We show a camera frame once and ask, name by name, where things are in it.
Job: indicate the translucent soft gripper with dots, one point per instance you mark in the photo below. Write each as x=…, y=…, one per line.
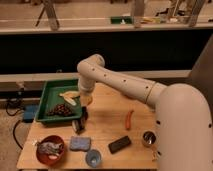
x=86, y=99

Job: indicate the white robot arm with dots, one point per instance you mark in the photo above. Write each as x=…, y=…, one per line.
x=184, y=125

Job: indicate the blue plastic cup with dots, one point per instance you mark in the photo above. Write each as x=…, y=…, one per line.
x=93, y=158

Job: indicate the small metal cup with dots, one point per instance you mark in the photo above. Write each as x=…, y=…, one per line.
x=148, y=138

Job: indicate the peeled banana pieces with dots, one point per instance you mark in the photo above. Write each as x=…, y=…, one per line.
x=69, y=96

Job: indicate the dark grape bunch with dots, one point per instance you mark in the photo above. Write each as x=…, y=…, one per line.
x=60, y=110

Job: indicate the small black white can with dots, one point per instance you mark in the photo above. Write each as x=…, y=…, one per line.
x=78, y=125

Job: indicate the green plastic tray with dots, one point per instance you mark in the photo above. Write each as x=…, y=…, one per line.
x=50, y=98

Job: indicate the blue sponge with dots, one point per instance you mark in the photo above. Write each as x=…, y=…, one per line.
x=78, y=143

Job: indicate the orange carrot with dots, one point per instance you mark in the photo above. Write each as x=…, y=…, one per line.
x=128, y=120

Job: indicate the black rectangular block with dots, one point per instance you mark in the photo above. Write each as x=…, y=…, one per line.
x=119, y=144

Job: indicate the blue box on floor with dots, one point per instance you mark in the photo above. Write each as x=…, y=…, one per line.
x=29, y=113

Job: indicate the crumpled silver foil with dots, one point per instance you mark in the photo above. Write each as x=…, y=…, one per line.
x=50, y=148

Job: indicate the red bowl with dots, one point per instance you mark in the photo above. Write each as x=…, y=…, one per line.
x=50, y=160

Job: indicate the green box in background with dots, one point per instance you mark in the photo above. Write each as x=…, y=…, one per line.
x=121, y=20

